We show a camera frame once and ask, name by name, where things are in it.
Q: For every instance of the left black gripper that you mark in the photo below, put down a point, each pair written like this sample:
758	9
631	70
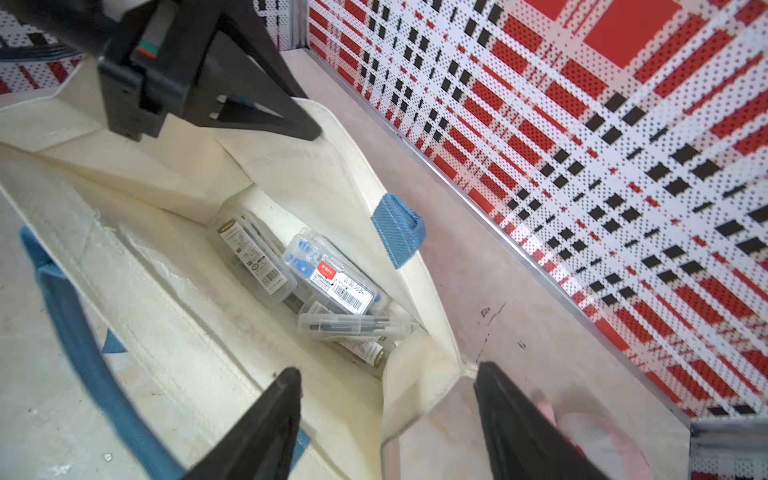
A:
212	63

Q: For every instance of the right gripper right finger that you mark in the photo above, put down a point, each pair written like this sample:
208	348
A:
521	443

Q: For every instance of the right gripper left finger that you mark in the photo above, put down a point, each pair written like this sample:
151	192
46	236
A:
261	444

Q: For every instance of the clear compass case gold label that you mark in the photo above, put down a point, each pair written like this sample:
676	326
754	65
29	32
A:
251	252

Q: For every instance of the clear compass case red label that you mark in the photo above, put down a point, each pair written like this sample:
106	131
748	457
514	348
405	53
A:
324	268

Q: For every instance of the cream canvas tote bag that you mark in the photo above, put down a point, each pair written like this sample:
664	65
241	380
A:
127	222

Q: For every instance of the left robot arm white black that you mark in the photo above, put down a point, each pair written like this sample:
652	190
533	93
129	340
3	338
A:
82	25

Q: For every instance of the clear slim compass case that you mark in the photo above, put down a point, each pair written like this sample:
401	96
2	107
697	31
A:
331	327

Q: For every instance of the clear compass case barcode label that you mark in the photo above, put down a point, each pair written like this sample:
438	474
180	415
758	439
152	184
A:
373	354

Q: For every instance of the pink plush toy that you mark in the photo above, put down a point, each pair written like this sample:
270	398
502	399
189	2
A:
601	442

